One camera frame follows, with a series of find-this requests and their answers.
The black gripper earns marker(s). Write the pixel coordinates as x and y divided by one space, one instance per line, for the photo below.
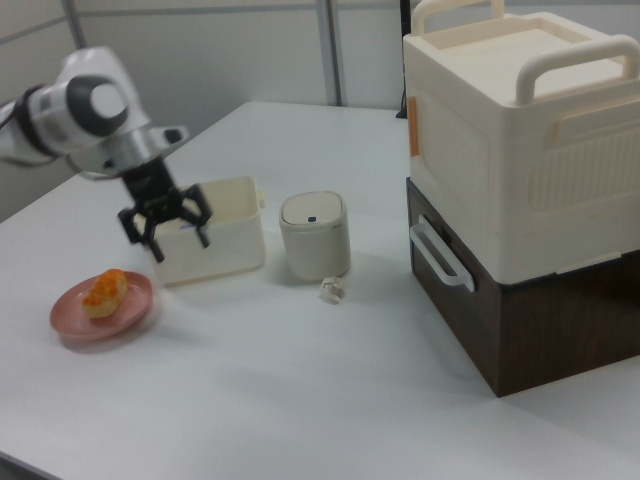
150 192

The orange glazed bread roll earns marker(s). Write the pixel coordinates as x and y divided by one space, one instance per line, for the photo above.
105 295

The pink plate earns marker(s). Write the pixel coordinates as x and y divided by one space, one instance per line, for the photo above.
130 310

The cream open plastic bin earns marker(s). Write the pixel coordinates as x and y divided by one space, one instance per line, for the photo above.
225 250

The cream lidded trash can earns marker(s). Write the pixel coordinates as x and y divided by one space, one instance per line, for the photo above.
315 245

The crumpled white paper ball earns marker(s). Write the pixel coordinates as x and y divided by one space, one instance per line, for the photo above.
332 290

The orange latch strip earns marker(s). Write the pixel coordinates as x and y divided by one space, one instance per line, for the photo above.
413 127

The dark brown drawer cabinet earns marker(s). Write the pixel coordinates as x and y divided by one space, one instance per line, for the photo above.
550 330

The black camera stand pole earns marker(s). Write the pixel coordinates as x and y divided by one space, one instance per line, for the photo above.
403 50

